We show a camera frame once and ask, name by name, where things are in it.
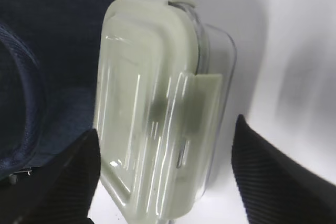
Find dark navy fabric lunch bag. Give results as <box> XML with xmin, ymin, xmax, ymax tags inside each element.
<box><xmin>1</xmin><ymin>0</ymin><xmax>115</xmax><ymax>178</ymax></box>

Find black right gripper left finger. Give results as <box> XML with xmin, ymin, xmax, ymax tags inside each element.
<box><xmin>1</xmin><ymin>129</ymin><xmax>101</xmax><ymax>223</ymax></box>

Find green lidded glass food container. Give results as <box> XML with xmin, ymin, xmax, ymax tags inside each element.
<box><xmin>93</xmin><ymin>0</ymin><xmax>237</xmax><ymax>223</ymax></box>

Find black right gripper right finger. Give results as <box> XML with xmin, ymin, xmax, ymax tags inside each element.
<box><xmin>231</xmin><ymin>114</ymin><xmax>335</xmax><ymax>223</ymax></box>

